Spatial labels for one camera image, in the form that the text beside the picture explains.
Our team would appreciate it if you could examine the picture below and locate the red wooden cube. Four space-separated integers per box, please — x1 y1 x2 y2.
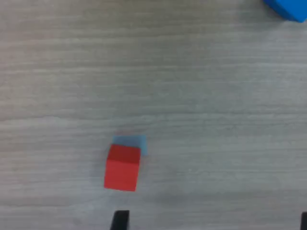
104 143 141 192

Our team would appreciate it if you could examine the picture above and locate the blue wooden cube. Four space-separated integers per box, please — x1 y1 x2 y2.
262 0 307 23

